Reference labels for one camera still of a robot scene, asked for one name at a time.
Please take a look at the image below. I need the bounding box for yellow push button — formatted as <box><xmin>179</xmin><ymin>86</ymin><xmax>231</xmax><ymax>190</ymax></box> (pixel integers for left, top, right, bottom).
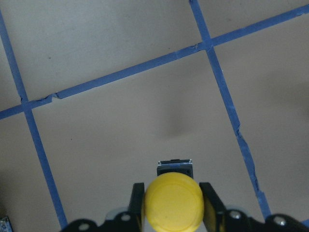
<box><xmin>144</xmin><ymin>159</ymin><xmax>204</xmax><ymax>232</ymax></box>

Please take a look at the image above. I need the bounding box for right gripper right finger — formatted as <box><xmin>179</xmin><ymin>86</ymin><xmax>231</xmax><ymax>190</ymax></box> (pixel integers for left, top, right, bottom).
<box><xmin>199</xmin><ymin>182</ymin><xmax>226</xmax><ymax>231</ymax></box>

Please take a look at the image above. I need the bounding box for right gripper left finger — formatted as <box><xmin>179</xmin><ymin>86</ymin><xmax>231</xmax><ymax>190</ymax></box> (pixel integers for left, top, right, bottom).
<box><xmin>129</xmin><ymin>183</ymin><xmax>145</xmax><ymax>229</ymax></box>

